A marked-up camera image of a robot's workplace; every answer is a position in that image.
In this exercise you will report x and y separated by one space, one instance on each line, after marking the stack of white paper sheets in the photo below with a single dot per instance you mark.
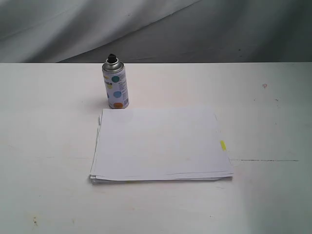
182 143

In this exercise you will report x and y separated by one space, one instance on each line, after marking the grey backdrop cloth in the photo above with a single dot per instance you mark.
156 31

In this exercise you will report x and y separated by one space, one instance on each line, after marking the white dotted spray paint can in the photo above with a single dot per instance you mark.
114 75

